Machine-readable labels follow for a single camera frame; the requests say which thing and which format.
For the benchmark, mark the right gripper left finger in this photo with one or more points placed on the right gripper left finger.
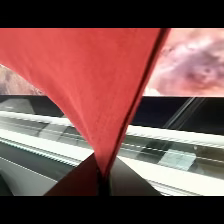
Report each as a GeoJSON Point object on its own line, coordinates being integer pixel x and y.
{"type": "Point", "coordinates": [80, 181]}

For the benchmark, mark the silver frame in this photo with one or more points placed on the silver frame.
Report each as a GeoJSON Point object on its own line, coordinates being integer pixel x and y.
{"type": "Point", "coordinates": [33, 138]}

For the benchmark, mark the red garment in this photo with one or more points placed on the red garment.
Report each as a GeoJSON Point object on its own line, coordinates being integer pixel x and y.
{"type": "Point", "coordinates": [86, 76]}

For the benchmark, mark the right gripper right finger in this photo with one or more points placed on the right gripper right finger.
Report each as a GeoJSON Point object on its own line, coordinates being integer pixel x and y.
{"type": "Point", "coordinates": [130, 181]}

